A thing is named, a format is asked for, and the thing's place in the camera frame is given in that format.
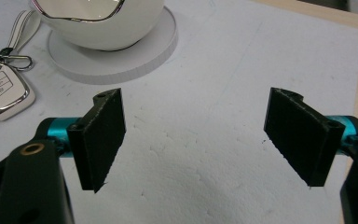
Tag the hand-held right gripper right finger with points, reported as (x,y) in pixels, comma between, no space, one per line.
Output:
(301,140)

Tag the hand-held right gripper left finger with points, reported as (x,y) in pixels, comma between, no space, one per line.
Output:
(98,140)

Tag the white round coaster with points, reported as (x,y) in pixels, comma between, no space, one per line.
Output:
(115,62)

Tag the white foam mat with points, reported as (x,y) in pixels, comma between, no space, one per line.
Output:
(199,124)

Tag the white car key fob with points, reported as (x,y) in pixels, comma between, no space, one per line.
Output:
(3,90)

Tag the white bowl with gold rim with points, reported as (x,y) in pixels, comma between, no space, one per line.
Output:
(101,21)

